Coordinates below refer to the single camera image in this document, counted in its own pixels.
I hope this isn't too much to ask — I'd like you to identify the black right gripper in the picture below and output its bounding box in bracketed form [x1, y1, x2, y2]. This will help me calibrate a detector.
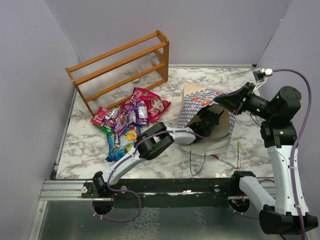
[214, 81, 277, 120]

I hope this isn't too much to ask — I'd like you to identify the blue checkered paper bag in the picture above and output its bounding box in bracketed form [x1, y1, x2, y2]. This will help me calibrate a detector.
[176, 83, 237, 176]

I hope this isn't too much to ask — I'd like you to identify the red pink snack bag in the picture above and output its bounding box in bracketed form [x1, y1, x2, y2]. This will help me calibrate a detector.
[130, 87, 171, 123]

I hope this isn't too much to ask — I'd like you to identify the purple snack bag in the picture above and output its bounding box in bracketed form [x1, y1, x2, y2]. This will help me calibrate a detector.
[123, 100, 149, 127]

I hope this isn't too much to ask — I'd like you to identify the pink berry candy packet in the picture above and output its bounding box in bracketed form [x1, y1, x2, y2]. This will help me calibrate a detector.
[103, 107, 136, 135]

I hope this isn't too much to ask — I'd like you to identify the blue gummy snack bag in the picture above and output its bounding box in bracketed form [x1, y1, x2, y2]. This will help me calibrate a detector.
[105, 124, 141, 163]

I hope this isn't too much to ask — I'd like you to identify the green snack bag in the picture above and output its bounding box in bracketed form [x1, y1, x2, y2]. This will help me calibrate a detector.
[93, 124, 114, 136]

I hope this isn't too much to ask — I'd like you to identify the red candy packet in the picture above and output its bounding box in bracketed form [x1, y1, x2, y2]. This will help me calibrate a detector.
[90, 106, 111, 127]

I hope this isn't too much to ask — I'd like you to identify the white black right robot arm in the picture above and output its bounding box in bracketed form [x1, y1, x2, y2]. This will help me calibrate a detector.
[214, 82, 319, 239]

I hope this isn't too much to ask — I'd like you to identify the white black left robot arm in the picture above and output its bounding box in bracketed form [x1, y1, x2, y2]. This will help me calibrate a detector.
[92, 106, 225, 198]

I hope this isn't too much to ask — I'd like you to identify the green marker pen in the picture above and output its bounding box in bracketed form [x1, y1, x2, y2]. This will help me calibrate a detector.
[237, 141, 242, 169]

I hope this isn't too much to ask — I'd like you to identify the purple marker pen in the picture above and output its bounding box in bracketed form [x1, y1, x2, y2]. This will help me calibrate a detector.
[211, 154, 238, 169]

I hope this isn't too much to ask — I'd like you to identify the orange wooden rack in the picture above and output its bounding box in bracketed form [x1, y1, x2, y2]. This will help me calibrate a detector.
[65, 30, 170, 116]

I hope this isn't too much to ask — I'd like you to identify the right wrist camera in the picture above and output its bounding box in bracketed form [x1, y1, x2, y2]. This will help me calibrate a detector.
[252, 68, 273, 92]

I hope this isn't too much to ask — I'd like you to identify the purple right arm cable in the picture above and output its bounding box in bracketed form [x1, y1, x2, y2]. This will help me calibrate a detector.
[271, 68, 313, 240]

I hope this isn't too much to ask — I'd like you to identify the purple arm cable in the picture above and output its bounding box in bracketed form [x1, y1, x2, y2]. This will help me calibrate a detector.
[271, 68, 313, 240]
[106, 127, 231, 195]

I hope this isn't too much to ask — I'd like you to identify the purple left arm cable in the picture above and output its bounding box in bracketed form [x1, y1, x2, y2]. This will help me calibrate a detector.
[106, 127, 231, 195]

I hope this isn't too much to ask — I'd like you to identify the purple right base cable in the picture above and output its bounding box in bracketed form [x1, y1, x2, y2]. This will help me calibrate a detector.
[228, 178, 276, 220]

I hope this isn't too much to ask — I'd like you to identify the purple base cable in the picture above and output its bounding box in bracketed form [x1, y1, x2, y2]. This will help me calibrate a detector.
[91, 188, 143, 222]
[228, 178, 276, 220]

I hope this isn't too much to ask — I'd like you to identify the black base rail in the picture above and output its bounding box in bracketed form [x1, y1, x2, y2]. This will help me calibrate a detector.
[81, 170, 254, 209]

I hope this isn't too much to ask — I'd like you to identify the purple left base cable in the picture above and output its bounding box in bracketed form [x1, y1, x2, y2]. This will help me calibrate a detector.
[91, 188, 143, 222]

